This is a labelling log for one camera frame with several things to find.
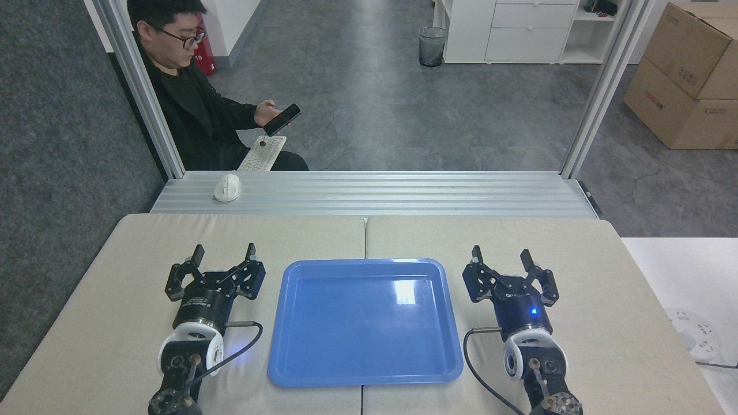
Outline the large cardboard box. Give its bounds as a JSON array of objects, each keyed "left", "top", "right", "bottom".
[{"left": 623, "top": 56, "right": 738, "bottom": 150}]

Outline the grey mesh waste bin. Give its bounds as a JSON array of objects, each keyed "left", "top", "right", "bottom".
[{"left": 419, "top": 27, "right": 449, "bottom": 67}]

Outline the blue plastic tray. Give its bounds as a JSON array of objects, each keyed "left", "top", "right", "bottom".
[{"left": 268, "top": 258, "right": 464, "bottom": 387}]

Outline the white round power socket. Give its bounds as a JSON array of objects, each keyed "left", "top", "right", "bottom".
[{"left": 664, "top": 307, "right": 722, "bottom": 363}]

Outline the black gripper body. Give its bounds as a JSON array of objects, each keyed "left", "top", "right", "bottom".
[
  {"left": 494, "top": 293, "right": 546, "bottom": 342},
  {"left": 173, "top": 282, "right": 235, "bottom": 335}
]

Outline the person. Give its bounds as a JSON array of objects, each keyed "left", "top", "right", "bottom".
[{"left": 126, "top": 0, "right": 310, "bottom": 172}]

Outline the white computer mouse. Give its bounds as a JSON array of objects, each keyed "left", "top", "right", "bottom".
[{"left": 213, "top": 174, "right": 241, "bottom": 203}]

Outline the white drawer cabinet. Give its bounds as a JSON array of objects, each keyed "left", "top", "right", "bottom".
[{"left": 432, "top": 0, "right": 622, "bottom": 65}]

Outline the person's left hand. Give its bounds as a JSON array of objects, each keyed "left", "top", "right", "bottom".
[{"left": 254, "top": 100, "right": 284, "bottom": 129}]

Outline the red fire extinguisher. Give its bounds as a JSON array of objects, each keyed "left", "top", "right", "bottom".
[{"left": 193, "top": 14, "right": 217, "bottom": 76}]

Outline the black end bracket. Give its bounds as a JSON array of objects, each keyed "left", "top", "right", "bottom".
[{"left": 578, "top": 180, "right": 604, "bottom": 216}]

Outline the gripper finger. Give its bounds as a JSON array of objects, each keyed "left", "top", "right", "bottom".
[
  {"left": 519, "top": 249, "right": 560, "bottom": 307},
  {"left": 216, "top": 243, "right": 266, "bottom": 301},
  {"left": 462, "top": 245, "right": 509, "bottom": 304},
  {"left": 165, "top": 244, "right": 206, "bottom": 302}
]

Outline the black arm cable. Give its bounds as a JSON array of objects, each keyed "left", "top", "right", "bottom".
[
  {"left": 173, "top": 320, "right": 264, "bottom": 404},
  {"left": 462, "top": 326, "right": 525, "bottom": 415}
]

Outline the dark grey felt partition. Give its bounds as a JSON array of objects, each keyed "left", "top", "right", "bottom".
[{"left": 0, "top": 0, "right": 169, "bottom": 399}]

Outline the white keyboard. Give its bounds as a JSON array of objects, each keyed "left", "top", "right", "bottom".
[{"left": 237, "top": 135, "right": 288, "bottom": 172}]

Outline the silver aluminium post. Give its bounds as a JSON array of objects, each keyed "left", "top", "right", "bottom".
[
  {"left": 560, "top": 0, "right": 656, "bottom": 180},
  {"left": 92, "top": 0, "right": 186, "bottom": 180}
]

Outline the silver aluminium rail platform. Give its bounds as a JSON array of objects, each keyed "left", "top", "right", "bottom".
[{"left": 149, "top": 171, "right": 600, "bottom": 219}]

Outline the black smartphone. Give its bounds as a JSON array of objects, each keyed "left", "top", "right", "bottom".
[{"left": 263, "top": 104, "right": 302, "bottom": 138}]

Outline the small cardboard box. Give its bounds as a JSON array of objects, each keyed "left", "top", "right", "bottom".
[{"left": 643, "top": 2, "right": 738, "bottom": 101}]

